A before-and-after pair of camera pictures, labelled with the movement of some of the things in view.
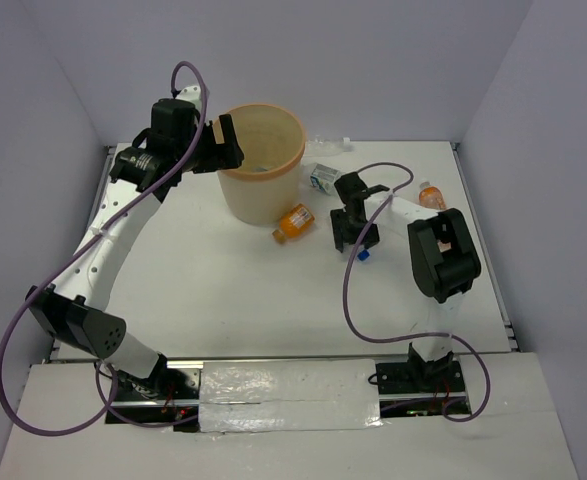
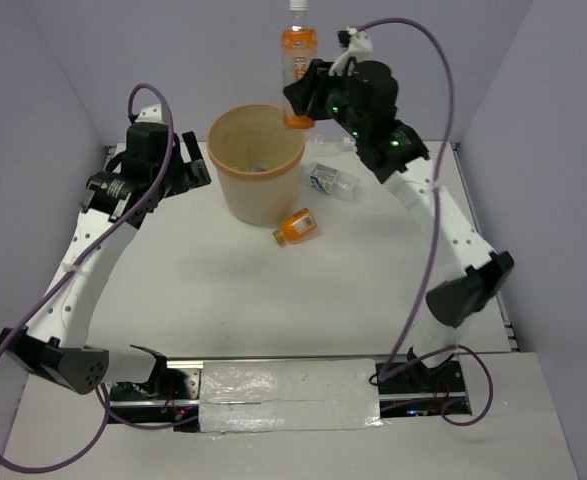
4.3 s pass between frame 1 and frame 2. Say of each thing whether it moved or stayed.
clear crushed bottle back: stayed
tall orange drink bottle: moved
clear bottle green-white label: stayed
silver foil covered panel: stayed
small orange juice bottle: moved
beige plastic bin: stayed
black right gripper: moved
